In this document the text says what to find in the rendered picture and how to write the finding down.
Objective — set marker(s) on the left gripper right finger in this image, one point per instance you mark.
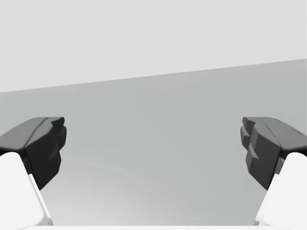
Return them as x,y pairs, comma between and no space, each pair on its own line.
266,153

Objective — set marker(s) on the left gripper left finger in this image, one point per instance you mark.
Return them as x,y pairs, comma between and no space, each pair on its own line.
36,153

